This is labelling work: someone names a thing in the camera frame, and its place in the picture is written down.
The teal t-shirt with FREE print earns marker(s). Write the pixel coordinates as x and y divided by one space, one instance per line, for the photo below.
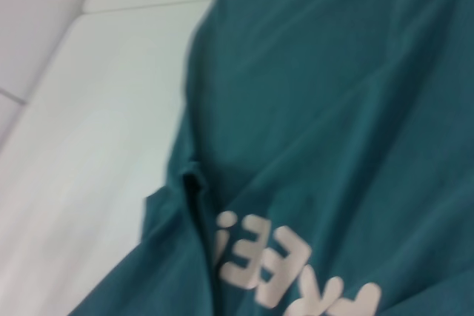
314 90

